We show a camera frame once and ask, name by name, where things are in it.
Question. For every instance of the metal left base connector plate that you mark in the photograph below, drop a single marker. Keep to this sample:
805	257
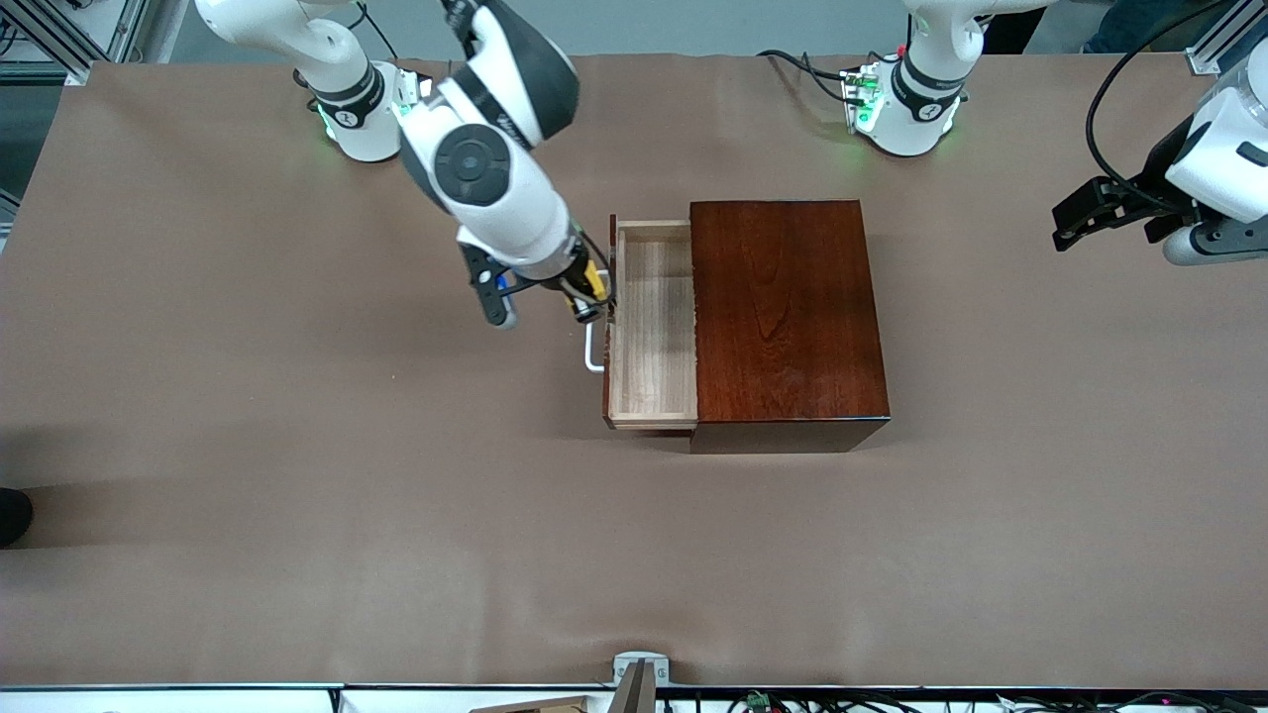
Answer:
860	99

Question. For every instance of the aluminium frame structure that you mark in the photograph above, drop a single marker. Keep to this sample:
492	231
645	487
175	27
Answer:
59	40

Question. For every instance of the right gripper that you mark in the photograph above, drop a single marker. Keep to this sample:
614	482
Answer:
573	280

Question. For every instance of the brown table cover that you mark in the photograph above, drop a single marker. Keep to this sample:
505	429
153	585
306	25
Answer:
396	555

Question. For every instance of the white table edge rail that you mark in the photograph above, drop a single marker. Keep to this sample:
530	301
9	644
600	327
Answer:
198	702

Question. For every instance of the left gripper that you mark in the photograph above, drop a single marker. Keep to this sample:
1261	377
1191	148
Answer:
1152	185

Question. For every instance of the blue trouser leg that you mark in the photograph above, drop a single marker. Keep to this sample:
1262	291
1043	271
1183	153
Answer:
1139	25

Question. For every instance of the aluminium profile bar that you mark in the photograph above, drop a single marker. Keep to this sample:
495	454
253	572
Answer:
1223	40

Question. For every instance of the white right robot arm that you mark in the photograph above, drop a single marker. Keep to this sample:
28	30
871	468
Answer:
515	208

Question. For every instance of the yellow block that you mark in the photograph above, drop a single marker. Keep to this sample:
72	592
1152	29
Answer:
594	280

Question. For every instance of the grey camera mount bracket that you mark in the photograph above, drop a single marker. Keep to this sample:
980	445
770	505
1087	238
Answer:
639	678

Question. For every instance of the metal right base connector plate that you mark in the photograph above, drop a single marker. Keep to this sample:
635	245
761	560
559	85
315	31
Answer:
408	87

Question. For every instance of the dark wooden drawer cabinet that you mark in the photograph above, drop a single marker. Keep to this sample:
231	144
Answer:
788	317

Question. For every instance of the black shoe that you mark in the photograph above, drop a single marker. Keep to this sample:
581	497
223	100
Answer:
12	517

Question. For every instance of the metal base connector plate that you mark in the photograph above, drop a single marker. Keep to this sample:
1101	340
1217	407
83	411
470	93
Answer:
860	99
408	87

